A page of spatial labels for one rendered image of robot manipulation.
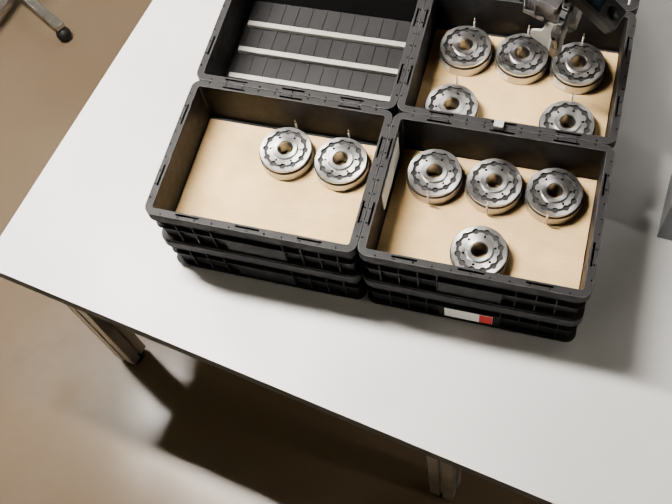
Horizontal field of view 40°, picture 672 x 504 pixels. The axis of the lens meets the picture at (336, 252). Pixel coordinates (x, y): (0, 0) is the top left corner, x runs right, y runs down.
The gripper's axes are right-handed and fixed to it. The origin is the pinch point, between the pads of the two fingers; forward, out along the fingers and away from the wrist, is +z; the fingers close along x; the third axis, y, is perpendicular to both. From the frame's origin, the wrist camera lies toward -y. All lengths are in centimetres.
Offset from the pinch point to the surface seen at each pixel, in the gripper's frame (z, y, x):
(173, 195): 11, 50, 59
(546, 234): 14.1, -13.5, 28.4
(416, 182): 11.8, 11.6, 32.4
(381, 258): 3, 7, 51
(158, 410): 94, 59, 96
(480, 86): 17.2, 13.2, 6.6
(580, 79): 14.7, -3.3, -2.8
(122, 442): 93, 61, 108
